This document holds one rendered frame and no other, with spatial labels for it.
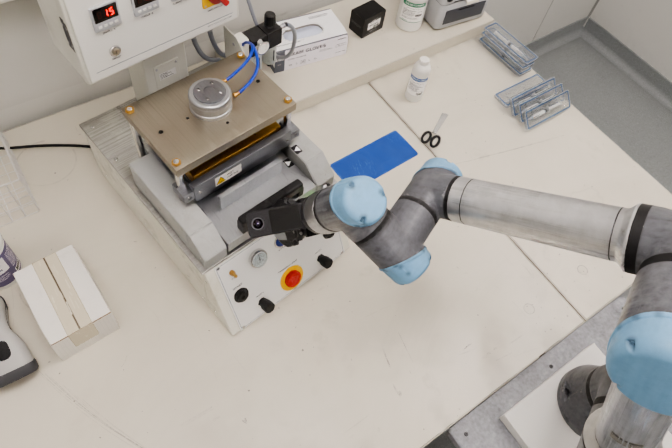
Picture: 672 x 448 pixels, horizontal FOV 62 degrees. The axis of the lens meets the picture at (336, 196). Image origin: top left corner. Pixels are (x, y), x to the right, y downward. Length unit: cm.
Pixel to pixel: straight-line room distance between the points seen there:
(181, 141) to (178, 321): 41
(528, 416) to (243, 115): 82
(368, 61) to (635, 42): 194
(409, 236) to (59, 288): 71
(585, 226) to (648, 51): 254
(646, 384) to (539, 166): 98
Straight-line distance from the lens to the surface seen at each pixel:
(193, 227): 107
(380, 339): 126
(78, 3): 100
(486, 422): 127
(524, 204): 86
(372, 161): 149
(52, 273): 127
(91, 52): 106
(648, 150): 306
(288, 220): 97
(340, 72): 163
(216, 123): 107
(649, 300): 74
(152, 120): 109
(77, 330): 120
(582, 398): 126
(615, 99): 321
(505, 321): 136
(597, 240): 83
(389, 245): 85
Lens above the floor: 192
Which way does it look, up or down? 56 degrees down
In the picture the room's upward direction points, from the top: 11 degrees clockwise
